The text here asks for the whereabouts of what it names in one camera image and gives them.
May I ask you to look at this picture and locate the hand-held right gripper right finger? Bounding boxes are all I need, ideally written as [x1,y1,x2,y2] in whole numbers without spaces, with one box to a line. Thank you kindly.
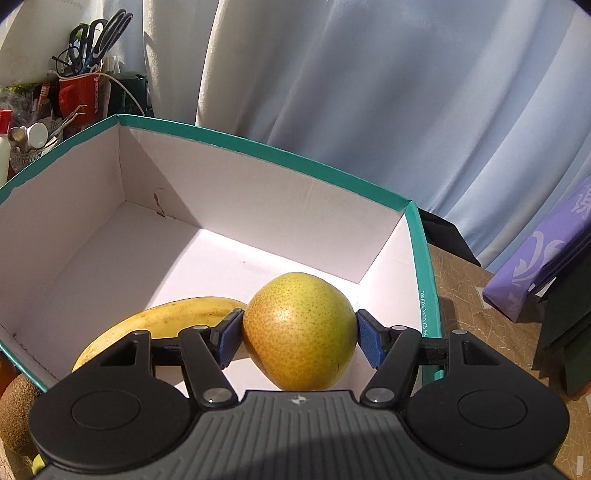
[355,309,502,409]

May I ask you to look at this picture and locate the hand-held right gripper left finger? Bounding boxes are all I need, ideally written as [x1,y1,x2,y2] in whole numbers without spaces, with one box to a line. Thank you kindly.
[99,309,245,409]

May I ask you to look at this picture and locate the yellow pear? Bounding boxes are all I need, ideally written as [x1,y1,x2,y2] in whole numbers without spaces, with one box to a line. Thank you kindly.
[243,272,360,392]

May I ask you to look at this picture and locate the teal cardboard box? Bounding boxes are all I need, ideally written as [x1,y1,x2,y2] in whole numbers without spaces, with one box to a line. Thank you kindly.
[0,113,437,393]

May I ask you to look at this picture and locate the brown kiwi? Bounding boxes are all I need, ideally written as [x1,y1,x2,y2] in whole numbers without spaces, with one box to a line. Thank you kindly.
[0,373,45,462]

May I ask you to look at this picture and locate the yellow banana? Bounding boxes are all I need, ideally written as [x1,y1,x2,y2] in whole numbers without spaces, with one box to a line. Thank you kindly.
[71,296,247,374]

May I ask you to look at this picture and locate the black object behind box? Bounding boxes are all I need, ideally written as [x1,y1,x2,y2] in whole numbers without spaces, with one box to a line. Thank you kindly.
[418,208,483,268]

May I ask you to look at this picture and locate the purple paper bag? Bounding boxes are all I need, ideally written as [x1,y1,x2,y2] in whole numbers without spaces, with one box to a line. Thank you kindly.
[482,175,591,324]

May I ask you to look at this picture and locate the dark green paper bag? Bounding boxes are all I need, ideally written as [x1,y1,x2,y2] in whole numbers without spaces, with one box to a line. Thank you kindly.
[531,258,591,398]

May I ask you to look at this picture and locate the pale blue curtain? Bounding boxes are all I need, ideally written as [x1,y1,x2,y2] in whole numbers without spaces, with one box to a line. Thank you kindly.
[0,0,591,273]

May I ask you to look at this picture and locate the glass jar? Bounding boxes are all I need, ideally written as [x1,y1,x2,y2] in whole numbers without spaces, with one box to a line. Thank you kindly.
[9,134,62,174]

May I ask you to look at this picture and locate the metal tweezers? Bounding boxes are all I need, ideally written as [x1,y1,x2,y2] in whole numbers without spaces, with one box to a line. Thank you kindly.
[46,105,88,139]

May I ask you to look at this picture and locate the red mug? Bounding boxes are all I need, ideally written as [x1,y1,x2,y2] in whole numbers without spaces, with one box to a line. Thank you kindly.
[58,73,110,125]

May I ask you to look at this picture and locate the white bottle red cap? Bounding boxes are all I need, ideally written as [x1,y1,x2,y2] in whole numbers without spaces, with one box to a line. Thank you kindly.
[0,110,13,185]

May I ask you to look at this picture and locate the black scissors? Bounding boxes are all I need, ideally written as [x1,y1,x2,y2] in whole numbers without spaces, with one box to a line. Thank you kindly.
[68,9,133,75]

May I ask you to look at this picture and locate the white panel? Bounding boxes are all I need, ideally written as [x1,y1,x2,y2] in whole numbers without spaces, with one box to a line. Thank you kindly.
[0,9,58,88]

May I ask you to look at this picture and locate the white cable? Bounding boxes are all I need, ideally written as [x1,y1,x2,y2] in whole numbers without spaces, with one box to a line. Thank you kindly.
[102,69,145,116]

